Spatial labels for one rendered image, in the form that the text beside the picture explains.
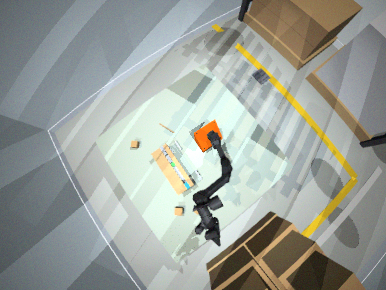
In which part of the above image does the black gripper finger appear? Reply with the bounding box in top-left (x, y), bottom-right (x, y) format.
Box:
top-left (211, 232), bottom-right (221, 246)
top-left (215, 222), bottom-right (220, 237)

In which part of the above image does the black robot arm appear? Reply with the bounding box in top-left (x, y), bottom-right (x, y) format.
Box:
top-left (192, 130), bottom-right (233, 235)

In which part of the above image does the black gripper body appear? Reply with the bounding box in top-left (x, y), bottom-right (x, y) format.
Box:
top-left (201, 212), bottom-right (219, 240)

